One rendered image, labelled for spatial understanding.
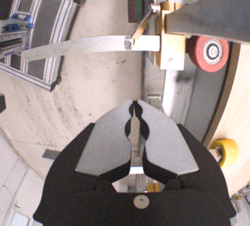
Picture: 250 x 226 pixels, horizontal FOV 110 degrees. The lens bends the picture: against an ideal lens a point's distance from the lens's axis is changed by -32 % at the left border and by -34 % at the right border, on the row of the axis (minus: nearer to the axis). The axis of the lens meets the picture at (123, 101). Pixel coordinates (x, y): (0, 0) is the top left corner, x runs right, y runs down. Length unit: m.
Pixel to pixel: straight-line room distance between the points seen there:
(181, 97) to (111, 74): 0.74
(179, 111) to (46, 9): 1.12
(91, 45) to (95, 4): 0.93
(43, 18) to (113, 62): 0.70
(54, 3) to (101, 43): 0.87
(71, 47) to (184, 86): 0.47
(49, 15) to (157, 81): 0.92
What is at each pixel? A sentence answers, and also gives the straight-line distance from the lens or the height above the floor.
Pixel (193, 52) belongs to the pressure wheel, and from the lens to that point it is 0.24.
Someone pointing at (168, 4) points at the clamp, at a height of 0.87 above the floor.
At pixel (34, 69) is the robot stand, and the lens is 1.23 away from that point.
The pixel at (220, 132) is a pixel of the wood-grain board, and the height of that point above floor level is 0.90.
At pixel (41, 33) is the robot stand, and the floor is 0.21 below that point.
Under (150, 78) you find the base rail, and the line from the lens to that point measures 0.44.
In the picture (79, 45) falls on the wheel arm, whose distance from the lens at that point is 0.27.
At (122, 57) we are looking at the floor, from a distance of 1.13.
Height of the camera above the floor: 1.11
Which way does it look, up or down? 60 degrees down
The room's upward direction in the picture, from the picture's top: 175 degrees counter-clockwise
